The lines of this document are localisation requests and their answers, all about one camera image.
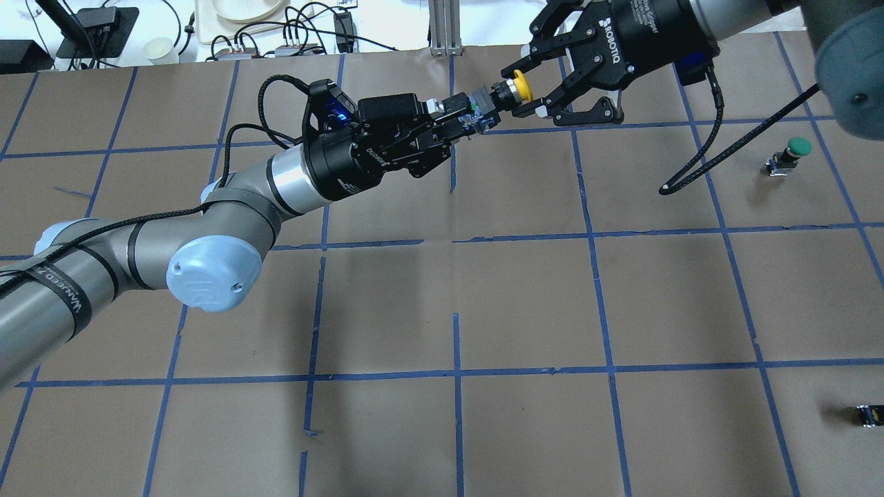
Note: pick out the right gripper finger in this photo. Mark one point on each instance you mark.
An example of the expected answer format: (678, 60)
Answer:
(577, 46)
(587, 96)

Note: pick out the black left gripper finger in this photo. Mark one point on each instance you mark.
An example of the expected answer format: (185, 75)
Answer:
(460, 116)

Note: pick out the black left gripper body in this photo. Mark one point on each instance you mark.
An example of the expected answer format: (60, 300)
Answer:
(343, 168)

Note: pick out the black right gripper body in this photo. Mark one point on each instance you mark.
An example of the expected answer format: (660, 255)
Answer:
(639, 34)

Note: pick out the yellow push button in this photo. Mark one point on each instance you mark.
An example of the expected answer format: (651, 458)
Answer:
(503, 96)

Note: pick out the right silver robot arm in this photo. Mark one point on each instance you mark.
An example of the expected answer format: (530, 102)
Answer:
(845, 38)

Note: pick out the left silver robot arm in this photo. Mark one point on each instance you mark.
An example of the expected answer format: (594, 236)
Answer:
(210, 257)

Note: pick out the green push button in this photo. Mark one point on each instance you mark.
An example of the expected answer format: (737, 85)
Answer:
(782, 163)

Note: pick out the red push button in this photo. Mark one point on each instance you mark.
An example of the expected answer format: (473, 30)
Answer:
(869, 415)

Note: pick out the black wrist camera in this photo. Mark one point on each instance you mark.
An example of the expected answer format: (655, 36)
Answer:
(328, 109)

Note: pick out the aluminium frame post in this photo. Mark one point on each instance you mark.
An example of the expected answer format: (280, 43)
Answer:
(445, 28)

